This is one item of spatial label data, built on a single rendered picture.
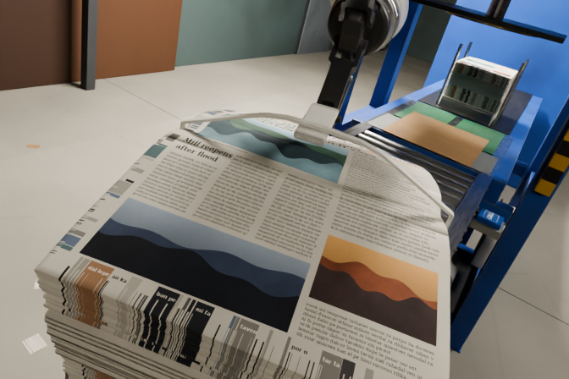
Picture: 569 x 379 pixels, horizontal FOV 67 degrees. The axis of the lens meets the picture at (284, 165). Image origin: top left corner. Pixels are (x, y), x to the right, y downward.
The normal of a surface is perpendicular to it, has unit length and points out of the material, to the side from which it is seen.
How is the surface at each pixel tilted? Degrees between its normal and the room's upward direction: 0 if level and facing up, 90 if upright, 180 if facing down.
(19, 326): 0
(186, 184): 16
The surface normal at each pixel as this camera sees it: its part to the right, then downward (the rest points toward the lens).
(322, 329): 0.17, -0.75
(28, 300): 0.22, -0.87
